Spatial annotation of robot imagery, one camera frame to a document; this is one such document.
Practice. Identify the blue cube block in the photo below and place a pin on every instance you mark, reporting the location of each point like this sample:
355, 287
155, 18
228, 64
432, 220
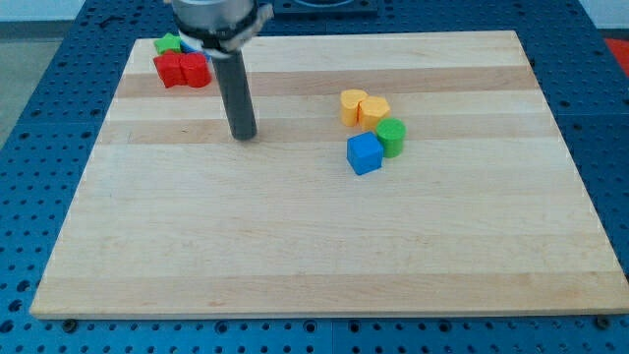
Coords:
364, 153

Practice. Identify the blue block behind arm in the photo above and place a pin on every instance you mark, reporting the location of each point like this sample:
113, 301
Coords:
187, 48

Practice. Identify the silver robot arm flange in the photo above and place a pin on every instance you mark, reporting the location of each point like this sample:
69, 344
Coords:
219, 28

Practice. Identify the yellow heart block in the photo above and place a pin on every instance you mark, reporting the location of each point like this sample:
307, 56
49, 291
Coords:
350, 100

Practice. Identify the green cylinder block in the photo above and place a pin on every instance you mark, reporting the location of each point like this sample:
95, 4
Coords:
391, 133

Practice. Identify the yellow pentagon block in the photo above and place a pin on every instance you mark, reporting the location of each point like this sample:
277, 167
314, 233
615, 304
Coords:
371, 111

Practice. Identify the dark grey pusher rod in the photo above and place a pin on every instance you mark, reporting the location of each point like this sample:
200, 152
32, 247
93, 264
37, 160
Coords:
230, 72

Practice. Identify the red rounded block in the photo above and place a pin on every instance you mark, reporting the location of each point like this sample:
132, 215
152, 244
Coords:
195, 70

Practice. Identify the light wooden board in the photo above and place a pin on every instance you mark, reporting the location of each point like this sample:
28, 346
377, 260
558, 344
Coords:
482, 214

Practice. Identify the red star-shaped block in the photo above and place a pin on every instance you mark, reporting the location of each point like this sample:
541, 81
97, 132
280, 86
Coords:
168, 67

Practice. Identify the green star block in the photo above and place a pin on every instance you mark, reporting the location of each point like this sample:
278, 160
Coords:
168, 42

